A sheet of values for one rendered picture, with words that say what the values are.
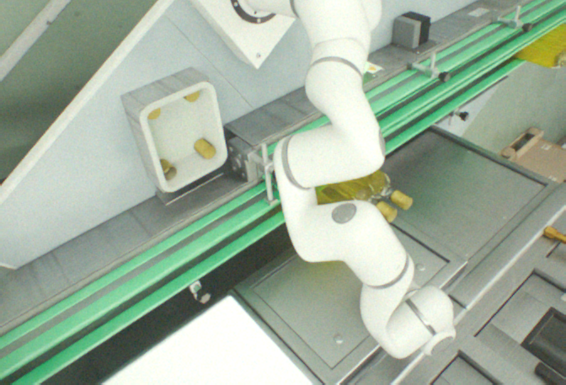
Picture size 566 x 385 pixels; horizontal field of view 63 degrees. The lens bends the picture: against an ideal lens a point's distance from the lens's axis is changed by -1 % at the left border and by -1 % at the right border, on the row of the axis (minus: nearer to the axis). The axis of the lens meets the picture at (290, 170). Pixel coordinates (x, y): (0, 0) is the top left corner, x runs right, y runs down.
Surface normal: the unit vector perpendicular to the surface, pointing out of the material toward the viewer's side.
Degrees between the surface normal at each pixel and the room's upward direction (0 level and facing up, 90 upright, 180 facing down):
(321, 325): 90
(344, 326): 90
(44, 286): 90
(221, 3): 5
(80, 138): 0
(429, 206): 90
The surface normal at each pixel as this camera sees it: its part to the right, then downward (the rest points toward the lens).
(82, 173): 0.65, 0.45
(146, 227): -0.07, -0.77
